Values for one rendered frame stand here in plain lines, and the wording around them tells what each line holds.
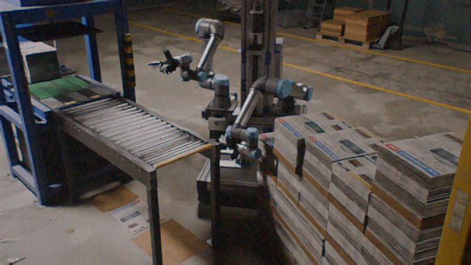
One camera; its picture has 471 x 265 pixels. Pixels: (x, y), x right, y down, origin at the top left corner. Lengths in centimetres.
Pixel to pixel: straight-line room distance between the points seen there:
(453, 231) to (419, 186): 39
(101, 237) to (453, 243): 264
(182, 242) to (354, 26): 644
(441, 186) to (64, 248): 259
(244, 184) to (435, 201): 204
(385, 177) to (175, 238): 192
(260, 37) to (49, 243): 213
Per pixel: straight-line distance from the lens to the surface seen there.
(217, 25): 334
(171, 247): 336
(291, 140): 250
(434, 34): 946
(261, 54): 340
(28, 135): 378
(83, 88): 415
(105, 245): 347
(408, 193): 184
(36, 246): 363
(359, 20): 890
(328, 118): 270
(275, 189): 292
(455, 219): 141
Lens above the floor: 209
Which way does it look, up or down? 25 degrees down
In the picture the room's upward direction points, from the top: straight up
